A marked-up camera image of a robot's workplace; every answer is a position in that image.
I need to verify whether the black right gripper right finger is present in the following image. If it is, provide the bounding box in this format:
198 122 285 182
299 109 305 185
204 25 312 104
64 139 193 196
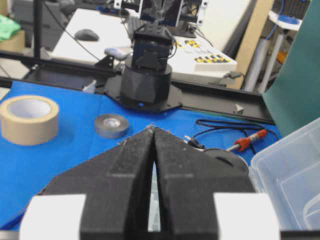
152 127 281 240

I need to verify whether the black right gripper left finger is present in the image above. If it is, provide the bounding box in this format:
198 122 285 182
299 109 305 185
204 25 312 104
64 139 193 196
19 127 154 240

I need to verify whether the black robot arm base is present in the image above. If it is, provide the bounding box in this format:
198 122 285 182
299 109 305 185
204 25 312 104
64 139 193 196
104 23 183 113

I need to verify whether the black round disc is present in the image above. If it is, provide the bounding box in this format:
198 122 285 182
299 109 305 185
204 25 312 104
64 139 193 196
203 148 249 175

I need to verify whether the grey electrical tape roll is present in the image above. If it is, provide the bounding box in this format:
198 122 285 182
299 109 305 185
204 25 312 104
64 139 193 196
94 114 130 139

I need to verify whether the blue table mat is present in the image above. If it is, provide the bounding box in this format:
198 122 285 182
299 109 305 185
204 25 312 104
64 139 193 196
0 80 283 230

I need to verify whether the clear plastic storage box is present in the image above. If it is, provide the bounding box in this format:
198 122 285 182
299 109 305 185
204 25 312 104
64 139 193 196
249 119 320 231

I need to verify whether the brown packing tape roll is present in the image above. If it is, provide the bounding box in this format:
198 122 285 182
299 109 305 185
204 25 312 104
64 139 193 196
0 95 60 146

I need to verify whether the dark green board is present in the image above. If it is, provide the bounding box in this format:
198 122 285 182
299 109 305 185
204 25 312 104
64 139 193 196
262 0 320 137

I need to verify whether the white sticker box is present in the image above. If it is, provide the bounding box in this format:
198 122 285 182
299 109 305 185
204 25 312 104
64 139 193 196
168 37 237 74

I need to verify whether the black computer mouse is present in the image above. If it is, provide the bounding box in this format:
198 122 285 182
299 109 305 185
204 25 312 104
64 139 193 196
74 29 100 42

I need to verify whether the green cloth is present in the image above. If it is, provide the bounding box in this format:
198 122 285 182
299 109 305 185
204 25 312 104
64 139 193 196
0 14 21 42

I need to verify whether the black vertical pole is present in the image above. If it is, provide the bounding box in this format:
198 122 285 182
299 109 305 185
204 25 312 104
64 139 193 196
33 0 42 59

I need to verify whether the black cable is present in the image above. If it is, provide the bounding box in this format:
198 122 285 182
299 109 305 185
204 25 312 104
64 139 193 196
184 119 280 154

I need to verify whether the red handled screwdriver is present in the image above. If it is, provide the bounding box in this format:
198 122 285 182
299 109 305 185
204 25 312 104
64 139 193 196
227 129 268 152

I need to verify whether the black aluminium frame rail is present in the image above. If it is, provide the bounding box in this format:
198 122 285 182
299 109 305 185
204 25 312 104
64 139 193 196
0 51 274 125

